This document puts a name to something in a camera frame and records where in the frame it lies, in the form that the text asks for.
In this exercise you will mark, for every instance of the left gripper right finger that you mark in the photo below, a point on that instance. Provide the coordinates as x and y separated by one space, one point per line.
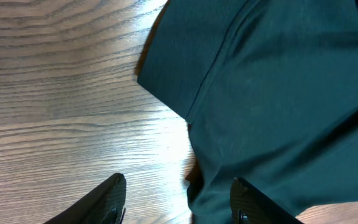
250 206

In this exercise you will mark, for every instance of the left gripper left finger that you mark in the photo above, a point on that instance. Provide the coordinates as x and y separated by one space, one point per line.
103 205

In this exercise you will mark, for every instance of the black polo shirt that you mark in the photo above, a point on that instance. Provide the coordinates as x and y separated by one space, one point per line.
269 90

